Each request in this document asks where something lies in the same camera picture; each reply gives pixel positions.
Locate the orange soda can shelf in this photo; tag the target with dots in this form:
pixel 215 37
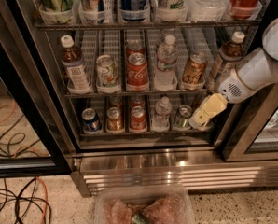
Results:
pixel 194 68

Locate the top wire shelf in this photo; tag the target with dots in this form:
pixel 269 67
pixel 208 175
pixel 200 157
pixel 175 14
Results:
pixel 145 25

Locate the red cola can behind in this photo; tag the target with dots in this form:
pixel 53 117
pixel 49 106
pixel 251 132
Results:
pixel 134 46

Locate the orange can bottom shelf front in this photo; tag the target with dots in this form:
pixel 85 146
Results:
pixel 206 126

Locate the stainless steel fridge base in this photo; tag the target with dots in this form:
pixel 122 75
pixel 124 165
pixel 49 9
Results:
pixel 194 169

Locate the red can bottom shelf behind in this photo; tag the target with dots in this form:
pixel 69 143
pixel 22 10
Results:
pixel 137 100

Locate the red cola can top shelf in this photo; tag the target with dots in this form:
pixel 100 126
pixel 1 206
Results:
pixel 242 9

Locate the left glass fridge door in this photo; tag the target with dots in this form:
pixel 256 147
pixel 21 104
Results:
pixel 31 75

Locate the gold can bottom shelf front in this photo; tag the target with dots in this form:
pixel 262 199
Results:
pixel 114 119

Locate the right brown tea bottle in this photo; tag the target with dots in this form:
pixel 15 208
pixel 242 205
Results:
pixel 230 53

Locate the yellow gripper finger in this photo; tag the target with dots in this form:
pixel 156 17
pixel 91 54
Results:
pixel 210 107

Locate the white green soda can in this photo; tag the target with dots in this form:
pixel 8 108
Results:
pixel 107 71

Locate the brown tea bottle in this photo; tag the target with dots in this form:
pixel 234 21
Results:
pixel 230 53
pixel 73 62

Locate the clear water bottle shelf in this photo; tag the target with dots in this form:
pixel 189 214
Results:
pixel 167 55

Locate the gold can shelf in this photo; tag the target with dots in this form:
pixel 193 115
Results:
pixel 115 101
pixel 114 119

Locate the gold can bottom shelf behind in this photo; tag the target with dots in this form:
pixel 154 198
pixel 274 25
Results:
pixel 115 101

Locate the middle wire shelf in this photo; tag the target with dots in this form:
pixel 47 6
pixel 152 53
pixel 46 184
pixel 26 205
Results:
pixel 132 93

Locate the clear plastic food container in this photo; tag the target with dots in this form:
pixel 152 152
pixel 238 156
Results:
pixel 156 204

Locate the right glass fridge door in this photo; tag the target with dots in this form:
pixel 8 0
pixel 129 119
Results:
pixel 255 133

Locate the green silver can bottom shelf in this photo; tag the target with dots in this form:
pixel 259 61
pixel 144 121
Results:
pixel 181 118

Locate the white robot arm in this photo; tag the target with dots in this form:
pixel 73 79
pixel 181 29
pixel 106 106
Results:
pixel 242 80

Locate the glass fridge door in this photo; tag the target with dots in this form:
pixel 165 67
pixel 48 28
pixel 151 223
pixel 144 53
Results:
pixel 255 133
pixel 31 75

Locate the left brown tea bottle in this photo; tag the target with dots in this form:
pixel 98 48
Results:
pixel 73 62

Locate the wire shelf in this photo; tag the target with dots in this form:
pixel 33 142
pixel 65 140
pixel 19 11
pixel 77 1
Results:
pixel 145 25
pixel 132 93

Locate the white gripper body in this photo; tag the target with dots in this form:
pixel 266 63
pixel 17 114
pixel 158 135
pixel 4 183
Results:
pixel 231 85

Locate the red cola can front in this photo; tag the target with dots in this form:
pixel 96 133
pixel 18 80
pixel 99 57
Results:
pixel 137 69

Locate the red can bottom shelf front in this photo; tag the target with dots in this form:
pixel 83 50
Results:
pixel 138 118

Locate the blue can bottom shelf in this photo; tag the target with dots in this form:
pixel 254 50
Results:
pixel 91 121

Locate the small water bottle bottom shelf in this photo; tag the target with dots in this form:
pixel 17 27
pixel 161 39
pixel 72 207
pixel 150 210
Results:
pixel 161 114

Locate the large water bottle top shelf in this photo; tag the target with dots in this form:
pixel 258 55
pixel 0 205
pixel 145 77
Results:
pixel 206 10

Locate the orange can bottom shelf behind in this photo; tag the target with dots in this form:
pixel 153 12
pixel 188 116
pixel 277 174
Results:
pixel 198 99

